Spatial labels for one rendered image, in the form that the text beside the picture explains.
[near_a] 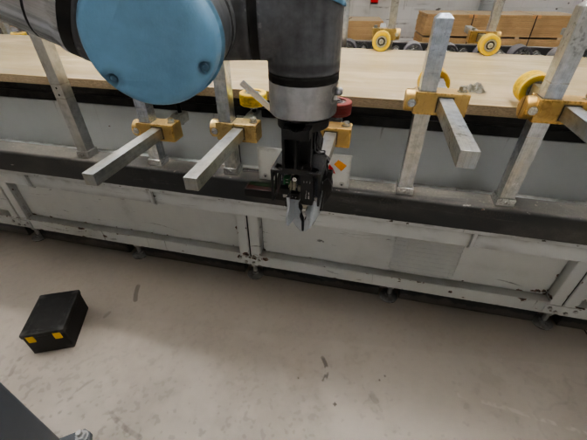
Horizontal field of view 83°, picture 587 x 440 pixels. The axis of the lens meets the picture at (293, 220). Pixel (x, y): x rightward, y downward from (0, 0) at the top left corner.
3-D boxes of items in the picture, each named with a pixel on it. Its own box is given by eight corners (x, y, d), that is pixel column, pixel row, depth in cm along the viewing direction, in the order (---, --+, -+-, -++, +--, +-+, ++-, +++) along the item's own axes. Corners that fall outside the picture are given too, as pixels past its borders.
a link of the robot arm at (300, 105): (279, 69, 47) (347, 72, 45) (279, 104, 49) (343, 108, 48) (258, 85, 40) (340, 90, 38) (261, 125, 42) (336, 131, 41)
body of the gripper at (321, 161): (270, 204, 49) (265, 125, 42) (284, 176, 56) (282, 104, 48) (321, 210, 48) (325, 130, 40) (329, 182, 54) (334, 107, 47)
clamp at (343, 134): (348, 148, 85) (350, 129, 82) (298, 143, 87) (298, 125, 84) (350, 140, 89) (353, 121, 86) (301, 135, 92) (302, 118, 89)
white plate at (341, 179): (348, 189, 92) (352, 156, 86) (258, 179, 96) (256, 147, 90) (348, 188, 92) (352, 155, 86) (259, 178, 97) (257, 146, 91)
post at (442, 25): (405, 213, 93) (455, 13, 64) (393, 211, 94) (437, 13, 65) (405, 206, 96) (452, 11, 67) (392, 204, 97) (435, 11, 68)
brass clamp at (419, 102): (465, 119, 74) (472, 95, 71) (403, 113, 76) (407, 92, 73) (459, 110, 79) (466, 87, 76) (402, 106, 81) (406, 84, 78)
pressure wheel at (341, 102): (347, 146, 92) (351, 104, 85) (318, 143, 93) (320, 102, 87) (349, 134, 98) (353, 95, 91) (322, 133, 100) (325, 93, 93)
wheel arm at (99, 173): (100, 189, 75) (93, 173, 72) (86, 188, 75) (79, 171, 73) (189, 122, 109) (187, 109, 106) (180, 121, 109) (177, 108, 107)
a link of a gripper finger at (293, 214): (279, 244, 56) (277, 198, 50) (287, 223, 60) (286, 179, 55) (297, 247, 55) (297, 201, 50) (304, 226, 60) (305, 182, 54)
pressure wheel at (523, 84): (552, 68, 81) (514, 84, 85) (558, 98, 84) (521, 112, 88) (543, 63, 86) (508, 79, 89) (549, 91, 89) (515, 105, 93)
